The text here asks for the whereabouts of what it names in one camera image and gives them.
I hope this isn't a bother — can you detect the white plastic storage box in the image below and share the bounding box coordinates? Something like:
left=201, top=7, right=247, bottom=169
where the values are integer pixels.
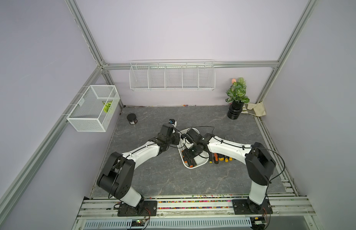
left=178, top=138, right=209, bottom=169

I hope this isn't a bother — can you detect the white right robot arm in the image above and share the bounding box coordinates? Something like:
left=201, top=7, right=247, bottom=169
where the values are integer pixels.
left=179, top=128, right=276, bottom=212

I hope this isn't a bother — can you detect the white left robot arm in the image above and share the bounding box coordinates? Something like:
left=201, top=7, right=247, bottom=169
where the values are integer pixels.
left=97, top=119, right=180, bottom=208

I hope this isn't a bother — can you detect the black orange screwdriver in box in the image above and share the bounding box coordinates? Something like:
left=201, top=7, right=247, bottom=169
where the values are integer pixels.
left=182, top=149, right=195, bottom=167

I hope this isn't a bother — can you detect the small black jar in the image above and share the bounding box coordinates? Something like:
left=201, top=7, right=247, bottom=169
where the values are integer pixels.
left=127, top=113, right=138, bottom=125

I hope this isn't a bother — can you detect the black glossy plant pot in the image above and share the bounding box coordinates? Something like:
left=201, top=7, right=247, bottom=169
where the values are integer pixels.
left=227, top=101, right=244, bottom=120

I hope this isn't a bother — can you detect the green artificial plant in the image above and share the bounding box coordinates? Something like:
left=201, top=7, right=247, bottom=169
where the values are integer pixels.
left=226, top=77, right=250, bottom=103

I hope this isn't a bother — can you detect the cream work glove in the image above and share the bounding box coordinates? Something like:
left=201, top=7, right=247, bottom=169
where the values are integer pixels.
left=244, top=102, right=266, bottom=117

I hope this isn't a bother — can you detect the long white wire shelf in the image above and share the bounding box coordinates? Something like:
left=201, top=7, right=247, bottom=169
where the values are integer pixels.
left=129, top=59, right=216, bottom=91

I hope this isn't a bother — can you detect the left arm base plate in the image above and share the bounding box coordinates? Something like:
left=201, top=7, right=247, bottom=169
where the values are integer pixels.
left=117, top=200, right=157, bottom=217

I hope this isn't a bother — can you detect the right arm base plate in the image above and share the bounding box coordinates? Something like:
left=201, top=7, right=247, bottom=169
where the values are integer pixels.
left=232, top=198, right=273, bottom=215

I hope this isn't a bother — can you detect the white wire basket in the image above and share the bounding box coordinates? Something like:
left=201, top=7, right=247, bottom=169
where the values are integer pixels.
left=67, top=85, right=120, bottom=132

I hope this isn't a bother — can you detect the aluminium rail base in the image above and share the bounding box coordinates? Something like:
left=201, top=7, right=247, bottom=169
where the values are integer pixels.
left=73, top=194, right=323, bottom=230

